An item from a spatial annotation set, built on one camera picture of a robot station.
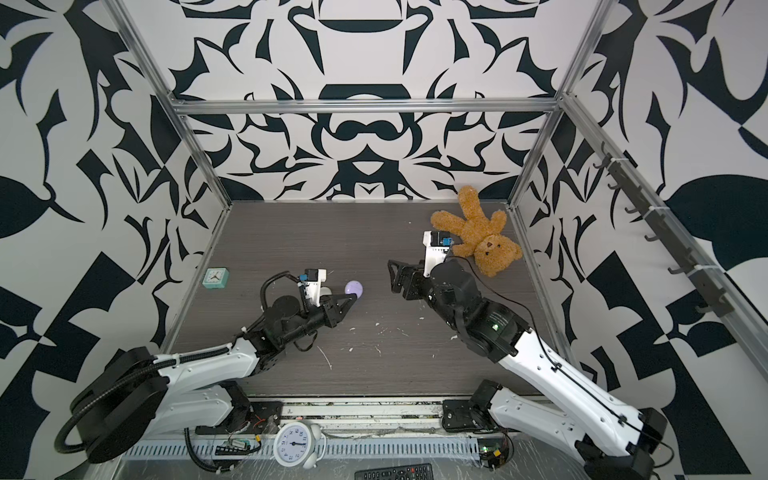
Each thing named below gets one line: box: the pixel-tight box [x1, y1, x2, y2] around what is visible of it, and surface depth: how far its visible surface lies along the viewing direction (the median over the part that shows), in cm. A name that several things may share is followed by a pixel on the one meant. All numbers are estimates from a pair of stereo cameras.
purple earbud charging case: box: [344, 280, 364, 299], surface depth 79 cm
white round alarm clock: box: [269, 421, 326, 469], surface depth 70 cm
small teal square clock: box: [202, 267, 230, 289], surface depth 98 cm
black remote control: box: [354, 463, 434, 480], surface depth 68 cm
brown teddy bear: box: [431, 186, 523, 277], surface depth 104 cm
